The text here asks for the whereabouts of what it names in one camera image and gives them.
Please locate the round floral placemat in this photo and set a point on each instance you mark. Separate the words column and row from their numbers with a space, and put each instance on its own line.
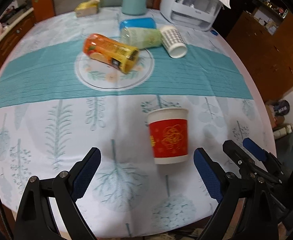
column 102, row 77

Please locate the orange printed cup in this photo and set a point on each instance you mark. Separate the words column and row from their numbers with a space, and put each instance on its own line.
column 118, row 55

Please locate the blue plastic cup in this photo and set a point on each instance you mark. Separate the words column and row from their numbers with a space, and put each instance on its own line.
column 146, row 22

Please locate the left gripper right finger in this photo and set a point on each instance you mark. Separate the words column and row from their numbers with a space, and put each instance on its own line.
column 227, row 189

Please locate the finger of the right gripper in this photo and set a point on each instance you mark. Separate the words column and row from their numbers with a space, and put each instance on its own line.
column 246, row 164
column 270, row 162

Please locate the white cosmetic organizer box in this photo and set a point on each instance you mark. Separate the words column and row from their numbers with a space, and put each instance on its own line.
column 197, row 14

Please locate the grey checkered paper cup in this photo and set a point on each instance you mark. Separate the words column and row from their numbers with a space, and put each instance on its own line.
column 173, row 42

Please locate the red white paper cup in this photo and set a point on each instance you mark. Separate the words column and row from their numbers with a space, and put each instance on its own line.
column 168, row 128

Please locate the green printed cup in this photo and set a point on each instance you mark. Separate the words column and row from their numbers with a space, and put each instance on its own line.
column 141, row 38

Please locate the blue bottle cap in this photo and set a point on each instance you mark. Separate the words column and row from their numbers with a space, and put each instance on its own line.
column 214, row 32

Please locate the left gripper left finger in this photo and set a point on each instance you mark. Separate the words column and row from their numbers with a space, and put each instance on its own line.
column 35, row 219

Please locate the light blue canister brown lid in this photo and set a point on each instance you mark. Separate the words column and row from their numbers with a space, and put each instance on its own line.
column 134, row 7

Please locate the yellow tissue box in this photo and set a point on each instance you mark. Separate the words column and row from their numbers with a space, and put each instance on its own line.
column 87, row 8

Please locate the wooden kitchen cabinets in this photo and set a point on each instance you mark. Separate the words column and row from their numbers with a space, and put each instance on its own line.
column 10, row 36

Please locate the tree print tablecloth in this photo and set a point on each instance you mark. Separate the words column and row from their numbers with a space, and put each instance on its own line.
column 130, row 195

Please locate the teal table runner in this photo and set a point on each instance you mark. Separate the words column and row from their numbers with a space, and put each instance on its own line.
column 49, row 74

